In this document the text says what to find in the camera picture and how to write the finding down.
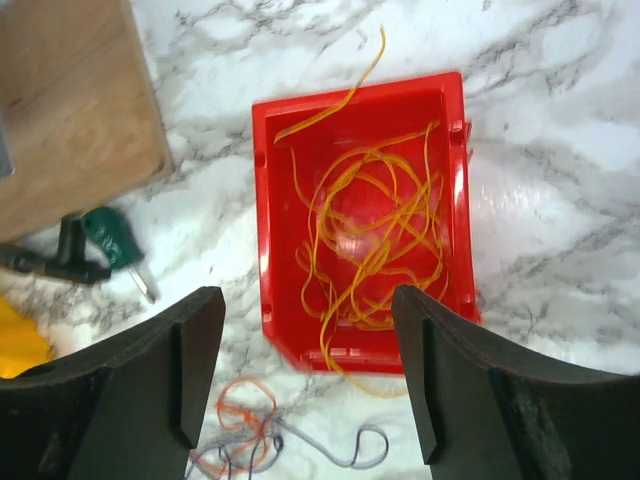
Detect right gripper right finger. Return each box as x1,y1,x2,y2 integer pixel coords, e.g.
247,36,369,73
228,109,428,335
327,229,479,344
392,285,639,479

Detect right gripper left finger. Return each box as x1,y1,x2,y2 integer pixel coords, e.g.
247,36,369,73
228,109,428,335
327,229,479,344
1,286,225,479

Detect colourful thin wires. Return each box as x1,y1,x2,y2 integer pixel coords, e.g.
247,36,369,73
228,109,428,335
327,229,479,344
189,376,390,480

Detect yellow plastic bin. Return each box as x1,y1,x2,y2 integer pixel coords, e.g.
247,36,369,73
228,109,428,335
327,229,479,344
0,298,55,379

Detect black socket adapter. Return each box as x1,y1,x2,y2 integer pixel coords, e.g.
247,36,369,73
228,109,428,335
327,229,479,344
1,214,111,285

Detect red plastic bin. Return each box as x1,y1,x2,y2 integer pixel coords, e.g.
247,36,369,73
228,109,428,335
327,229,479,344
252,71,481,374

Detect wooden board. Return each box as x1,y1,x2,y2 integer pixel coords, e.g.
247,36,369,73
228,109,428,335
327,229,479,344
1,1,173,240

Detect green handle screwdriver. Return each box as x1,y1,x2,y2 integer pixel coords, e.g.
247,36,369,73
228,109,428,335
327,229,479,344
80,206,158,303

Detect grey metal socket bracket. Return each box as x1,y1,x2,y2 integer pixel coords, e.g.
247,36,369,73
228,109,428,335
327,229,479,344
0,107,15,179

